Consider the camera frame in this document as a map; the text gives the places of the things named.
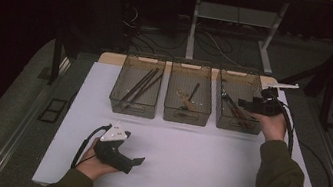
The clear amber plastic spoon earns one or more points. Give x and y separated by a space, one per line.
188 103

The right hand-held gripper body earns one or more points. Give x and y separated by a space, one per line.
270 108

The steel spoon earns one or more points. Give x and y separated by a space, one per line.
194 91

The smoky clear plastic bin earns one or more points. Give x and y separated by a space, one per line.
243 85
130 74
180 79

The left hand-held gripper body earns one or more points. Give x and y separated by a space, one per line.
109 155

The white metal frame desk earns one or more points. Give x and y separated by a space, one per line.
193 27

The person's left hand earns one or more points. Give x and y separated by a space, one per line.
90 167

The person's right hand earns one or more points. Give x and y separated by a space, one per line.
273 129

